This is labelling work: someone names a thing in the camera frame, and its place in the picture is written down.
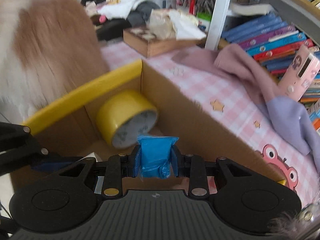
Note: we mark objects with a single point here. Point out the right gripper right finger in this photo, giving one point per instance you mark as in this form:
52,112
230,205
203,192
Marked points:
177,161

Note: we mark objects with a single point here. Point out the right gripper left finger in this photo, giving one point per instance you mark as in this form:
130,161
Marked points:
134,162

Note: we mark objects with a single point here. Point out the blue plastic bag roll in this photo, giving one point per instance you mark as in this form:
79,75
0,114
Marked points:
155,155

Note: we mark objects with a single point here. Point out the yellow tape roll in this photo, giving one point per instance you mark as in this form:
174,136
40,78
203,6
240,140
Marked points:
125,116

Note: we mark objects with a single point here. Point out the yellow cardboard box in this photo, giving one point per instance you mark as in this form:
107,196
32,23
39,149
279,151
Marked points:
68,126

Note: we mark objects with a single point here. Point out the pink checkered table mat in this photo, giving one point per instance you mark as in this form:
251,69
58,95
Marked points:
227,101

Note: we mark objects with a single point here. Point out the fluffy orange white cat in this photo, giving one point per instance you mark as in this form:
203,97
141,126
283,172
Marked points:
48,49

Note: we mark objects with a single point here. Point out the wooden tray box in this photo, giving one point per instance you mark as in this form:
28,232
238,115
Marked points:
143,41

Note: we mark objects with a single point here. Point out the purple cloth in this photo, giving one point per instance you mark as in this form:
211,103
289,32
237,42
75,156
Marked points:
289,118

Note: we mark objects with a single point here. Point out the pink cylindrical holder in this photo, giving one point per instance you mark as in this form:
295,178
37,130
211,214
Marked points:
300,74

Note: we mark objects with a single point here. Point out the white bookshelf frame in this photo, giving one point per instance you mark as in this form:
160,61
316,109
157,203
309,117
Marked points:
217,24

